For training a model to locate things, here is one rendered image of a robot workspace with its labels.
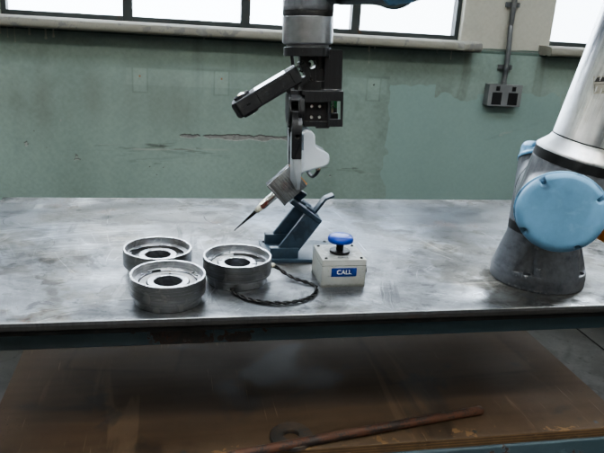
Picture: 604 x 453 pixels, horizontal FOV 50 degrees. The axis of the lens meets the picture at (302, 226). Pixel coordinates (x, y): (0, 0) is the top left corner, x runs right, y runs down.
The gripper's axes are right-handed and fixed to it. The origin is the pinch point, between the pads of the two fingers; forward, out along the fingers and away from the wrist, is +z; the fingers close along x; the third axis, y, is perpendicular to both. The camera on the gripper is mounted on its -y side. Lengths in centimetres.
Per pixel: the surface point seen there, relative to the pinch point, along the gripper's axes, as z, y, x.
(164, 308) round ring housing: 14.4, -18.7, -16.6
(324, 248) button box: 10.9, 5.0, -1.8
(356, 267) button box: 12.5, 9.4, -6.5
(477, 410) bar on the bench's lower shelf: 40, 32, -3
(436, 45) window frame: -23, 70, 154
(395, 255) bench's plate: 15.5, 19.4, 8.0
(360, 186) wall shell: 35, 44, 163
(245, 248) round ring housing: 11.3, -7.4, 0.4
